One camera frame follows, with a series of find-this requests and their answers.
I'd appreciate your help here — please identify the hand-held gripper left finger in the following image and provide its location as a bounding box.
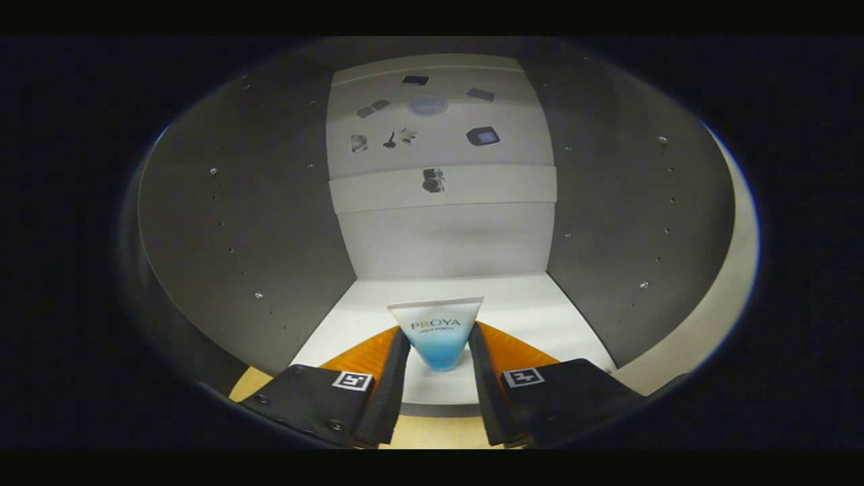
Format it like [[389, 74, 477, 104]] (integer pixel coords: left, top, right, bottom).
[[240, 325, 412, 449]]

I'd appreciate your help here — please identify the white and blue cosmetic tube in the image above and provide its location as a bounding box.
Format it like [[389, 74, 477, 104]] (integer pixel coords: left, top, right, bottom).
[[387, 296, 485, 372]]

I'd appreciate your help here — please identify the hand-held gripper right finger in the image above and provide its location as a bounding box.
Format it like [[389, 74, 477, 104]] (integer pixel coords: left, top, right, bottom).
[[468, 321, 645, 449]]

